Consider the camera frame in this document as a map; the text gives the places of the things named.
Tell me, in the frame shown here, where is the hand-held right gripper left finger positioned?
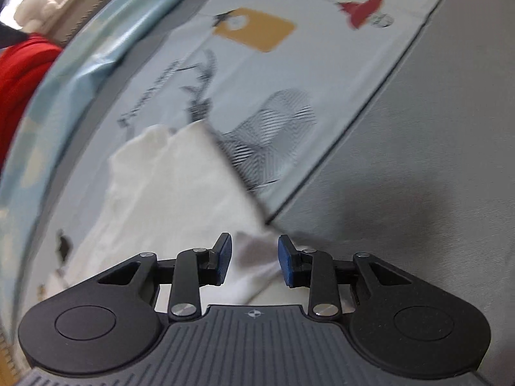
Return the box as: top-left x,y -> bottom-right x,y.
92,232 -> 234,323

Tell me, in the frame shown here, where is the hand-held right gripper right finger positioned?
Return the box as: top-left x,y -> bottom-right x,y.
278,234 -> 419,323

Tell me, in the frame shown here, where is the light blue patterned sheet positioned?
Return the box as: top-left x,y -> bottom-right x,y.
0,0 -> 258,330

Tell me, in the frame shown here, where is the red quilt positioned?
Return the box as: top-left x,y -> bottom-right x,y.
0,36 -> 63,161

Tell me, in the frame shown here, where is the white plush toy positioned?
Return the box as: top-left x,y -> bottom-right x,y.
14,0 -> 61,29

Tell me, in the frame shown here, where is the white shirt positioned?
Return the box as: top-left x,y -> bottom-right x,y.
46,123 -> 359,316

